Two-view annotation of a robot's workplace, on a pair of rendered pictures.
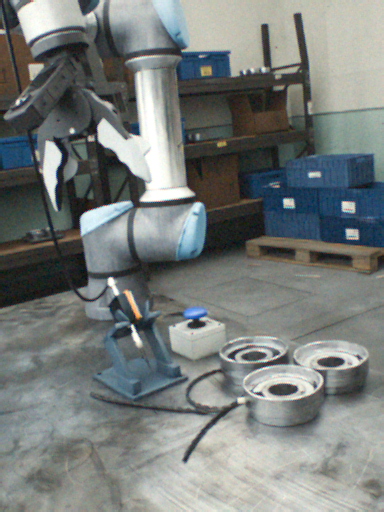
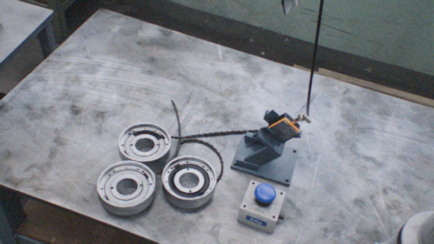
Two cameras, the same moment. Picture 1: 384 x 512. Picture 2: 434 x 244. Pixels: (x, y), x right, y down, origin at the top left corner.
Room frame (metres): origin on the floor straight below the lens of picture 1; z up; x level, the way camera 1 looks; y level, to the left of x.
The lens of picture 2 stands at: (1.26, -0.43, 1.56)
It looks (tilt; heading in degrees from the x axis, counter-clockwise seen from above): 46 degrees down; 135
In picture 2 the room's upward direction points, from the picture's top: 9 degrees clockwise
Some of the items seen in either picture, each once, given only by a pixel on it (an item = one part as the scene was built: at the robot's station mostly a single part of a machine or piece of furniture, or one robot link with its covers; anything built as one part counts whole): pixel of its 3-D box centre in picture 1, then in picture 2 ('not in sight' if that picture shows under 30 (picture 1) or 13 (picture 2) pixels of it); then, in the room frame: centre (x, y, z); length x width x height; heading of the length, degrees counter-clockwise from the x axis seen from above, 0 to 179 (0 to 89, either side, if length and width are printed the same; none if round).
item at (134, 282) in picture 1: (116, 287); not in sight; (1.27, 0.17, 0.85); 0.15 x 0.15 x 0.10
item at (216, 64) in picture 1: (193, 68); not in sight; (5.16, -0.21, 1.61); 0.52 x 0.38 x 0.22; 125
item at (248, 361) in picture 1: (254, 360); (188, 183); (0.85, -0.08, 0.82); 0.10 x 0.10 x 0.04
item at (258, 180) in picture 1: (263, 182); not in sight; (5.51, -0.76, 0.56); 0.52 x 0.38 x 0.22; 119
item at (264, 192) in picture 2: (196, 322); (263, 198); (0.97, 0.00, 0.85); 0.04 x 0.04 x 0.05
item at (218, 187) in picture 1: (207, 181); not in sight; (5.17, -0.23, 0.67); 0.52 x 0.43 x 0.43; 122
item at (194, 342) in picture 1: (196, 335); (264, 206); (0.97, 0.00, 0.82); 0.08 x 0.07 x 0.05; 32
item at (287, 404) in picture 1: (283, 395); (144, 147); (0.72, -0.10, 0.82); 0.10 x 0.10 x 0.04
